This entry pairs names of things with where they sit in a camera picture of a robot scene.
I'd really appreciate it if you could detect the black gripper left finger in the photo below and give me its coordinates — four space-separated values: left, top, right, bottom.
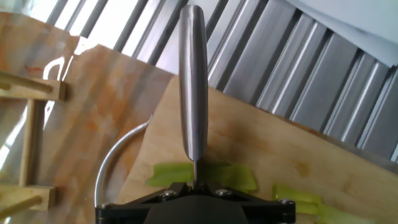
95 183 193 224

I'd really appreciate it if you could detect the wooden knife rack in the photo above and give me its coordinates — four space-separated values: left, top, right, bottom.
0 71 68 218

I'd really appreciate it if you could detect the wooden cutting board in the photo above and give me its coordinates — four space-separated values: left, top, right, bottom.
116 76 398 224

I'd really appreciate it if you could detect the white paper stack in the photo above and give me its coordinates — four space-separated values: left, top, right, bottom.
284 0 398 68

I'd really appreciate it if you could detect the green scallion stalk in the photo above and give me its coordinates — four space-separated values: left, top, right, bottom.
145 162 195 188

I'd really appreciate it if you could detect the steel kitchen cleaver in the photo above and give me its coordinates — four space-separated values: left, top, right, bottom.
178 4 209 190

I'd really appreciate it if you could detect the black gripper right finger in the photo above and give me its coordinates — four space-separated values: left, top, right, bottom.
198 183 296 224

